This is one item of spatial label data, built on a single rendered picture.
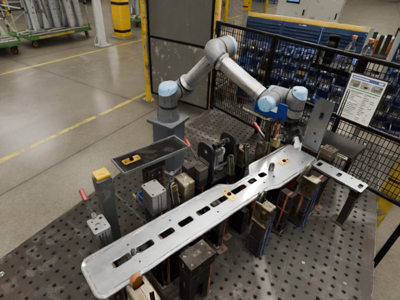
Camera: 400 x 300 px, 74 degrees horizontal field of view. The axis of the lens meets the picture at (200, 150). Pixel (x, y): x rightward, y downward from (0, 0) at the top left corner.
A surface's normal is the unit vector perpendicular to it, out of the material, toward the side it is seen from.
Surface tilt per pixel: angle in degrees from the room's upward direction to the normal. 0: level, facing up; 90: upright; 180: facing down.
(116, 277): 0
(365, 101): 90
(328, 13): 90
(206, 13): 91
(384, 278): 0
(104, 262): 0
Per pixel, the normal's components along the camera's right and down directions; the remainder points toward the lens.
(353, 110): -0.76, 0.33
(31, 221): 0.05, -0.82
